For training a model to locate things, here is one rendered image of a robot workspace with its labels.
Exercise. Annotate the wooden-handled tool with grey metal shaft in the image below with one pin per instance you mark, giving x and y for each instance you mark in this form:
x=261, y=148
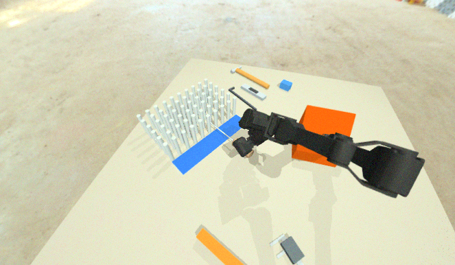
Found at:
x=248, y=155

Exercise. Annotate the blue cube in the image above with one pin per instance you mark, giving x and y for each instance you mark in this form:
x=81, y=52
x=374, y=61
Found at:
x=285, y=85

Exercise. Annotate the orange-handled hammer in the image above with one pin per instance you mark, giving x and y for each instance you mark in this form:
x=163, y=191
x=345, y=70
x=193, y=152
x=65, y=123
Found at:
x=246, y=75

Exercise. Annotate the orange rectangular bar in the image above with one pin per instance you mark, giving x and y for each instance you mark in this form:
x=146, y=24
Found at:
x=217, y=249

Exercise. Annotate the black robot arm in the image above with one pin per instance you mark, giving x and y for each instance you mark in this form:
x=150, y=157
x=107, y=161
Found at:
x=390, y=171

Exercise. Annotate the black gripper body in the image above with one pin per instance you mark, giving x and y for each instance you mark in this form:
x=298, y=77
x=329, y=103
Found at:
x=244, y=146

